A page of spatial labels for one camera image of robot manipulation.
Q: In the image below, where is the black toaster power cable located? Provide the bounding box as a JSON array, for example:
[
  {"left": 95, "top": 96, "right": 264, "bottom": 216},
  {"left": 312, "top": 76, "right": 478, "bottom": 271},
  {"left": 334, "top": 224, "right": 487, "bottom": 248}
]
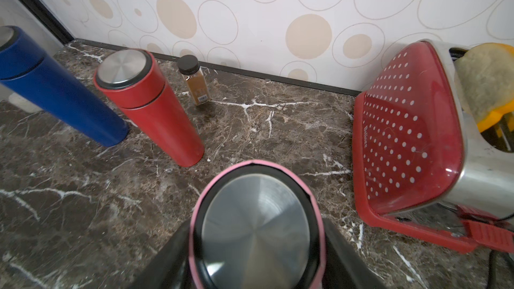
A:
[{"left": 483, "top": 212, "right": 514, "bottom": 289}]

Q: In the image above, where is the red thermos bottle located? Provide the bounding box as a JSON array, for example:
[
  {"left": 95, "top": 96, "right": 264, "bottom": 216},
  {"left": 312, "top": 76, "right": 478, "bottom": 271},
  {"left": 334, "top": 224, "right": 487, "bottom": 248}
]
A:
[{"left": 94, "top": 49, "right": 205, "bottom": 167}]

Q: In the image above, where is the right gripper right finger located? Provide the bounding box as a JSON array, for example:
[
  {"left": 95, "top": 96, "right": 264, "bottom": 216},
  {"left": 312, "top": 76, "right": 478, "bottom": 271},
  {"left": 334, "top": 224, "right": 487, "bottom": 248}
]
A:
[{"left": 322, "top": 219, "right": 386, "bottom": 289}]

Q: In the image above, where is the clear glass cup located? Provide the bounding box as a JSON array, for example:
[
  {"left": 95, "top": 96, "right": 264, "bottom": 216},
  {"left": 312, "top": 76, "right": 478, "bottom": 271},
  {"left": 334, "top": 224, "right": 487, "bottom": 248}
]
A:
[{"left": 8, "top": 92, "right": 42, "bottom": 114}]

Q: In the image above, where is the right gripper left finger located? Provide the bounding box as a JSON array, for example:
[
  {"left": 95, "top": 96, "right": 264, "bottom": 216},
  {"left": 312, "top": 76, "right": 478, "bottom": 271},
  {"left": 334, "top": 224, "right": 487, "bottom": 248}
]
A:
[{"left": 128, "top": 220, "right": 192, "bottom": 289}]

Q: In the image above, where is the blue thermos bottle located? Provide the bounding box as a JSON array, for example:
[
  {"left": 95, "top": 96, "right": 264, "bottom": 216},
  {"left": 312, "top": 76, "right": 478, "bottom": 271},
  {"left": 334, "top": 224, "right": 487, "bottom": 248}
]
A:
[{"left": 1, "top": 25, "right": 129, "bottom": 147}]

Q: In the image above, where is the pink thermos bottle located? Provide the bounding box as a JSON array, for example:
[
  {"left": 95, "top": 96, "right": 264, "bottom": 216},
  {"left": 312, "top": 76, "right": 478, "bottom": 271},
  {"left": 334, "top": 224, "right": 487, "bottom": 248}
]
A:
[{"left": 189, "top": 160, "right": 327, "bottom": 288}]

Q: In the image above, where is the left yellow toast slice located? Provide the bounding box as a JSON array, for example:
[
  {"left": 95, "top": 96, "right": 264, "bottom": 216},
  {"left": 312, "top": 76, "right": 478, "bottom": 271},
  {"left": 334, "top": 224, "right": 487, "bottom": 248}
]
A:
[{"left": 454, "top": 43, "right": 513, "bottom": 132}]

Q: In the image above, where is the red polka dot toaster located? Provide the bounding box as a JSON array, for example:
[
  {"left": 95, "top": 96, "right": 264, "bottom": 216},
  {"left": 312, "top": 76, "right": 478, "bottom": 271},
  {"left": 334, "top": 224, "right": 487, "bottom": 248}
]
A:
[{"left": 352, "top": 40, "right": 513, "bottom": 253}]

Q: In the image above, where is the small brown spice jar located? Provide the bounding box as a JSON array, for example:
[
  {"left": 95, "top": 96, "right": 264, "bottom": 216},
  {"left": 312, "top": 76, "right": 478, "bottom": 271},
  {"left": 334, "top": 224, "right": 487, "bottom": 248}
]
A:
[{"left": 177, "top": 55, "right": 211, "bottom": 106}]

